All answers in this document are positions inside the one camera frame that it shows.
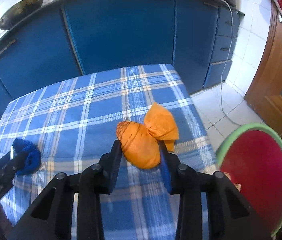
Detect orange plastic bag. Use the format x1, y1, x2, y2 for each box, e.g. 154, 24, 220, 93
116, 102, 179, 169

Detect wooden door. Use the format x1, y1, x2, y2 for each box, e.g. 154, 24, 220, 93
244, 2, 282, 138

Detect red bin green rim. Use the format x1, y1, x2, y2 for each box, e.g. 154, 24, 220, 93
215, 122, 282, 236

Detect blue cloth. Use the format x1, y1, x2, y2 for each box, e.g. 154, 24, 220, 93
12, 138, 41, 176

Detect white power cable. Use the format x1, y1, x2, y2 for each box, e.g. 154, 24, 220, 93
219, 0, 243, 127

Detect dark wok pan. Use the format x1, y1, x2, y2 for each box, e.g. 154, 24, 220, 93
0, 0, 43, 30

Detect blue plaid tablecloth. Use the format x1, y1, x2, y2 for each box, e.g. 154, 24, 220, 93
0, 64, 216, 239

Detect blue kitchen cabinets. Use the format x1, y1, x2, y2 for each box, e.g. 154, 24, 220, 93
0, 0, 243, 118

